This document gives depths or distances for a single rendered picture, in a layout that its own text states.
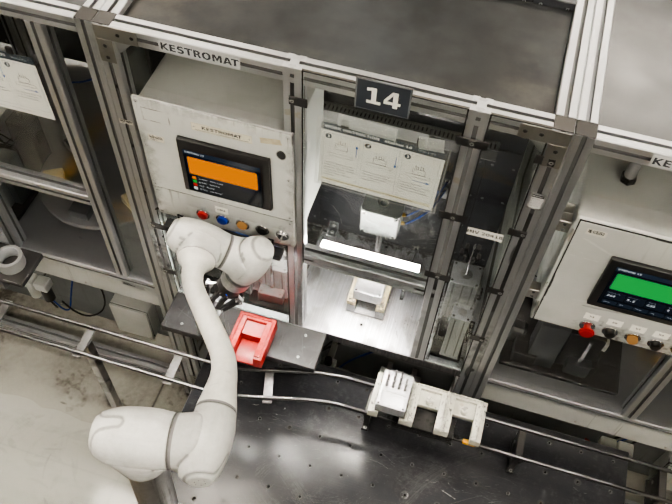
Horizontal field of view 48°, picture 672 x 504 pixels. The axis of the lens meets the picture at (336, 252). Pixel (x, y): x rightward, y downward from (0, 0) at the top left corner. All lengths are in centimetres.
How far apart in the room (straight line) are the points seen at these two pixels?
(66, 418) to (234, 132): 199
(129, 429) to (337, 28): 103
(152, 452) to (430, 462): 114
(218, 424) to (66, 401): 187
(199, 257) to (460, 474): 118
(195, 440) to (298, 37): 94
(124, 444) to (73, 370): 188
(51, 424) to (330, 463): 142
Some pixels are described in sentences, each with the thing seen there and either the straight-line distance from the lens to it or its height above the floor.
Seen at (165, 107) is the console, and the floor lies 182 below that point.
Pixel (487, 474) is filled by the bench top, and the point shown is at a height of 68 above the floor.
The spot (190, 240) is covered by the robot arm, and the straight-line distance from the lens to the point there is 205.
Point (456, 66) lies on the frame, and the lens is 177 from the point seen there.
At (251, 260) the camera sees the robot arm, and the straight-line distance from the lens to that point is 206.
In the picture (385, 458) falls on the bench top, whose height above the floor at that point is 68.
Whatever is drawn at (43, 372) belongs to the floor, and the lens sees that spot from 371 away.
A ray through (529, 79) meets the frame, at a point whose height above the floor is 201.
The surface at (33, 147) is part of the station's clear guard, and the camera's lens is 241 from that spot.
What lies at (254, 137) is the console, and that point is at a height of 179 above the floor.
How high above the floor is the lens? 315
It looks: 55 degrees down
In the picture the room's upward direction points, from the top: 3 degrees clockwise
